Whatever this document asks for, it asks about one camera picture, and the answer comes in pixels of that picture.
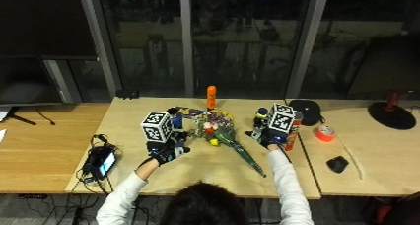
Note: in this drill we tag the person's right hand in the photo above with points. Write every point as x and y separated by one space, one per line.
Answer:
272 139

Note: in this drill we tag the person's left hand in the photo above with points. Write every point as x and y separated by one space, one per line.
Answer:
165 154

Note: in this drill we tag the black figure yellow blue top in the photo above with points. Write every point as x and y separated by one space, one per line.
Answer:
261 117

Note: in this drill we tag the white marker cube right glove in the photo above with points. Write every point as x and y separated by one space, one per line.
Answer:
281 119

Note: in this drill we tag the white marker cube glove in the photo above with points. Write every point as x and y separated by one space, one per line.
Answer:
158 126
281 119

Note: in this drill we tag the wrapped flower bouquet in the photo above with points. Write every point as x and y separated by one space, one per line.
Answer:
219 129

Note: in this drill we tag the blue small bottle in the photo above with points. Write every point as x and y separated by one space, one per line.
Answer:
177 122

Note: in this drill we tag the red cylindrical can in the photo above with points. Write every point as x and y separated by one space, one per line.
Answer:
296 133

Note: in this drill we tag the white marker cube left glove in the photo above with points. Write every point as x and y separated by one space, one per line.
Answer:
158 126

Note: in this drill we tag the dark colourful packet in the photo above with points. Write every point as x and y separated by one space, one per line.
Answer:
191 112

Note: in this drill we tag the black zip pouch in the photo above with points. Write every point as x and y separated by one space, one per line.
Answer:
306 111

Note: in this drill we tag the orange slim vase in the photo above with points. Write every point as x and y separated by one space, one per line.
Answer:
212 96

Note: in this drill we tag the orange tape roll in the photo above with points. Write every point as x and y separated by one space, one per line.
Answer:
325 133

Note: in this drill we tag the black handheld device lit screen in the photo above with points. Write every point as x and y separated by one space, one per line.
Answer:
102 162

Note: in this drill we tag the black computer mouse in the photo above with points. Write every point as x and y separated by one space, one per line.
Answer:
338 164

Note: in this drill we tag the small black clamp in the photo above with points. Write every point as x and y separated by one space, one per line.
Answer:
127 94

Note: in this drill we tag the thin white stick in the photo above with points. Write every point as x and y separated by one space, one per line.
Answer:
354 159

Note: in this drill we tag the black lamp base red stem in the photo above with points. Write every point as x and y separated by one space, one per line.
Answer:
391 114

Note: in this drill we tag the black power strip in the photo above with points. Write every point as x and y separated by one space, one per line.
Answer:
33 196

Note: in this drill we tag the red chair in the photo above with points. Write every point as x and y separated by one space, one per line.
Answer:
394 210

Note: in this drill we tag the black monitor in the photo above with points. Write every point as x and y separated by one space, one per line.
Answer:
26 82

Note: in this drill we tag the white paper sheet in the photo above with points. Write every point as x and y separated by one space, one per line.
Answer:
2 135

